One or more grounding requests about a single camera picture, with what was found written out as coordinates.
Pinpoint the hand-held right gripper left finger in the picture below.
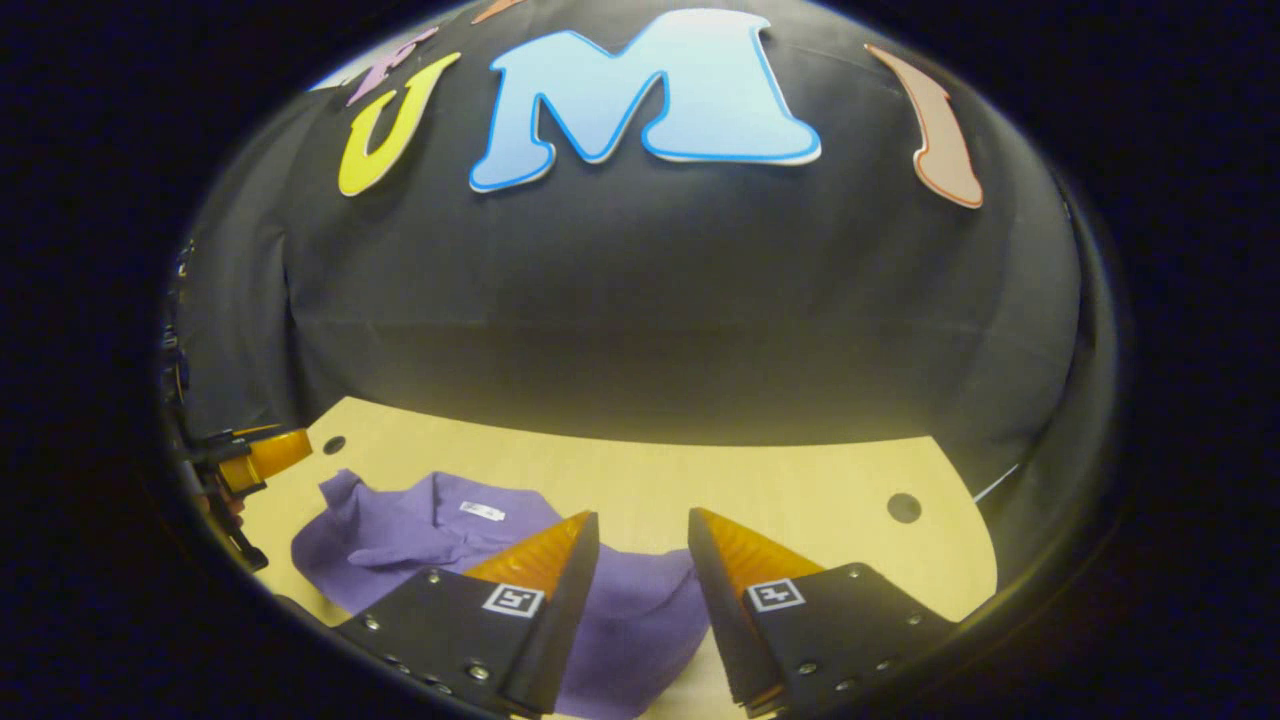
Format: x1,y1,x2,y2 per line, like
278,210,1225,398
335,510,601,719

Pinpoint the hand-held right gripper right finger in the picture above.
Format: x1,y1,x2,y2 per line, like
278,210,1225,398
687,507,959,719

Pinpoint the purple polo shirt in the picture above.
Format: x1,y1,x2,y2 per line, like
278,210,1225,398
290,468,711,720

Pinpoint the black backdrop cloth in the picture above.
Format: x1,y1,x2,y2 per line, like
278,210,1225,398
165,0,1121,591

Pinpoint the white cable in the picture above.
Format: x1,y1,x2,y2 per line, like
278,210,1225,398
972,462,1024,505

